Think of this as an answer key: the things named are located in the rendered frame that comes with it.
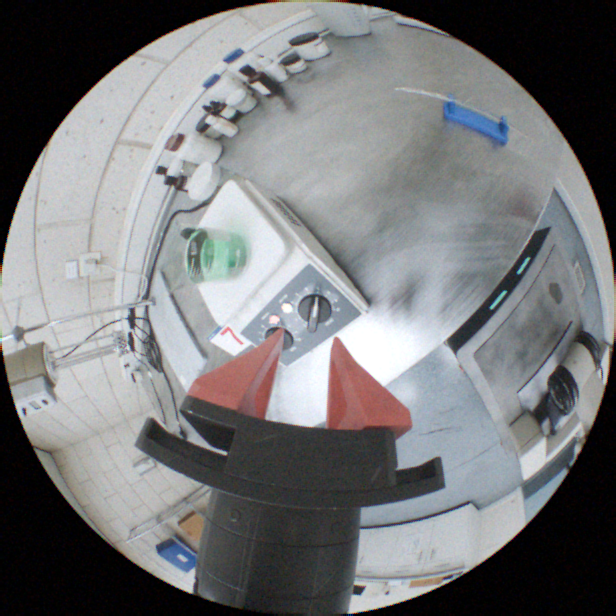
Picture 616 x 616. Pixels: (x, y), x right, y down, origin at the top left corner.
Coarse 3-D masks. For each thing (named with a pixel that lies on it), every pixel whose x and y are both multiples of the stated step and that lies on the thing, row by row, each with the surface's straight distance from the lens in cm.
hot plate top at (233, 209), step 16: (224, 192) 23; (240, 192) 21; (208, 208) 25; (224, 208) 22; (240, 208) 20; (256, 208) 19; (208, 224) 24; (224, 224) 21; (240, 224) 20; (256, 224) 18; (272, 224) 18; (256, 240) 18; (272, 240) 17; (256, 256) 18; (272, 256) 17; (256, 272) 18; (272, 272) 17; (208, 288) 23; (224, 288) 21; (240, 288) 19; (256, 288) 18; (208, 304) 23; (224, 304) 21; (240, 304) 19; (224, 320) 21
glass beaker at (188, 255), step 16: (176, 224) 15; (192, 224) 16; (160, 240) 18; (176, 240) 14; (192, 240) 14; (208, 240) 15; (224, 240) 16; (240, 240) 17; (160, 256) 18; (176, 256) 13; (192, 256) 14; (208, 256) 15; (224, 256) 16; (240, 256) 17; (160, 272) 18; (176, 272) 14; (192, 272) 14; (208, 272) 15; (224, 272) 16; (240, 272) 18; (160, 288) 17; (176, 288) 15
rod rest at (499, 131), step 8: (448, 104) 34; (448, 112) 33; (456, 112) 34; (464, 112) 35; (472, 112) 36; (456, 120) 33; (464, 120) 33; (472, 120) 34; (480, 120) 35; (488, 120) 36; (480, 128) 34; (488, 128) 34; (496, 128) 35; (504, 128) 34; (496, 136) 34; (504, 136) 35
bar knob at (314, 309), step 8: (312, 296) 18; (320, 296) 18; (304, 304) 19; (312, 304) 17; (320, 304) 17; (328, 304) 19; (304, 312) 19; (312, 312) 17; (320, 312) 19; (328, 312) 19; (304, 320) 20; (312, 320) 18; (320, 320) 20; (312, 328) 18
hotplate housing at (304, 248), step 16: (256, 192) 23; (272, 192) 28; (272, 208) 20; (288, 208) 26; (288, 224) 19; (288, 240) 18; (304, 240) 19; (288, 256) 18; (304, 256) 17; (320, 256) 19; (288, 272) 18; (320, 272) 18; (336, 272) 19; (272, 288) 19; (352, 288) 20; (256, 304) 21; (240, 320) 23
